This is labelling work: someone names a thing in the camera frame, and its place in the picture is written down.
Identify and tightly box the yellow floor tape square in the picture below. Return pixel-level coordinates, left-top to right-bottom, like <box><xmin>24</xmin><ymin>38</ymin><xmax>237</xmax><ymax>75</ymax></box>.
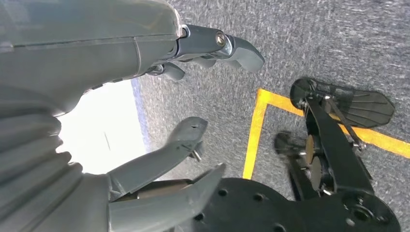
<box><xmin>242</xmin><ymin>88</ymin><xmax>410</xmax><ymax>180</ymax></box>

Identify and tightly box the black left robot leg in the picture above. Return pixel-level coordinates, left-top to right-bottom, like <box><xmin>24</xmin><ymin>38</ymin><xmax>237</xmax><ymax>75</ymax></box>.
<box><xmin>301</xmin><ymin>95</ymin><xmax>375</xmax><ymax>197</ymax></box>

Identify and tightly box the black left robot foot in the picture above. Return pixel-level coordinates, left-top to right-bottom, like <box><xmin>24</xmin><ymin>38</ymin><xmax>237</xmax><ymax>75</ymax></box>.
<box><xmin>290</xmin><ymin>76</ymin><xmax>395</xmax><ymax>130</ymax></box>

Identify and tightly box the black robot hip disc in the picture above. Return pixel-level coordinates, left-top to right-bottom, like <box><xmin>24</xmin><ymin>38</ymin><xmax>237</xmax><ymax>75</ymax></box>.
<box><xmin>174</xmin><ymin>177</ymin><xmax>402</xmax><ymax>232</ymax></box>

